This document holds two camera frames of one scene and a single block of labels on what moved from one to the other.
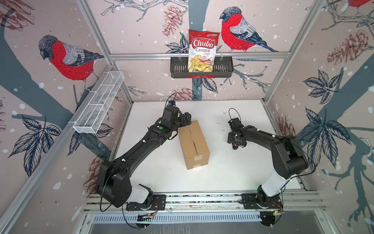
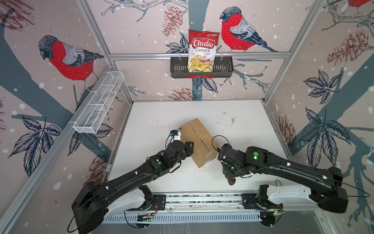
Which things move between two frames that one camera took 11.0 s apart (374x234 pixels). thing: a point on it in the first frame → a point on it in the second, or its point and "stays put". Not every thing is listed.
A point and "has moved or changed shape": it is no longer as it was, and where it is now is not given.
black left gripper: [188, 119] → [188, 150]
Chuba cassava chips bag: [202, 47] stays put
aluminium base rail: [299, 206] stays put
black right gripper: [229, 139] → [225, 173]
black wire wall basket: [223, 68] stays put
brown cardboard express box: [195, 148] has moved or changed shape
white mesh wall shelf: [99, 103] stays put
